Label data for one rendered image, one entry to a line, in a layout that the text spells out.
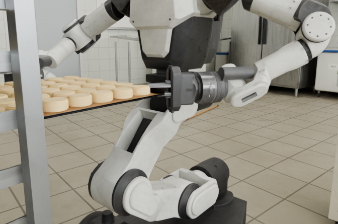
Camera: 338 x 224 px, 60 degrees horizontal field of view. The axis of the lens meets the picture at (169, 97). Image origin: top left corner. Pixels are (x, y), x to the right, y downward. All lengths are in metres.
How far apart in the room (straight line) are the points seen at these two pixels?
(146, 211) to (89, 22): 0.76
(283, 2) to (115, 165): 0.67
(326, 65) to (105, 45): 3.62
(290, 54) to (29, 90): 0.65
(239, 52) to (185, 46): 4.82
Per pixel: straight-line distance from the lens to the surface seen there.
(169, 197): 1.12
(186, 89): 0.78
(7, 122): 0.51
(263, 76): 0.83
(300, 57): 0.86
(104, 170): 0.95
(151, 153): 0.97
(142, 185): 0.90
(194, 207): 1.18
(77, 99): 0.61
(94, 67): 5.19
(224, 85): 0.80
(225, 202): 1.42
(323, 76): 5.27
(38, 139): 0.50
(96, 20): 1.26
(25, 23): 0.48
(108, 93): 0.64
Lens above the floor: 0.90
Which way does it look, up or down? 11 degrees down
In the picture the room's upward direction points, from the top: straight up
